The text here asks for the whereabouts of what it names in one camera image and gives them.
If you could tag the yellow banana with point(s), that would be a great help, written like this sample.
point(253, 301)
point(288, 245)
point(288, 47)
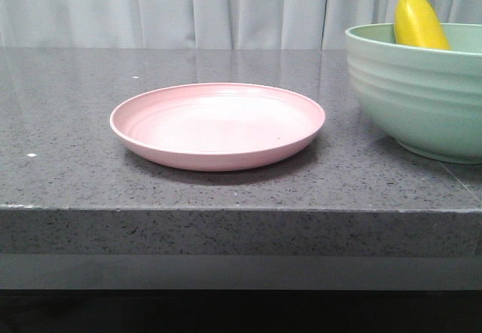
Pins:
point(417, 25)

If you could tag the pink plate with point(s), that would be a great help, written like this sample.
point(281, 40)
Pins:
point(217, 127)

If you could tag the green bowl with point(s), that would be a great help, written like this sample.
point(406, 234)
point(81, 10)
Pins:
point(428, 100)

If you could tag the white curtain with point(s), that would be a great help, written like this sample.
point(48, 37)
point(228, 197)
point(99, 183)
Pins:
point(202, 24)

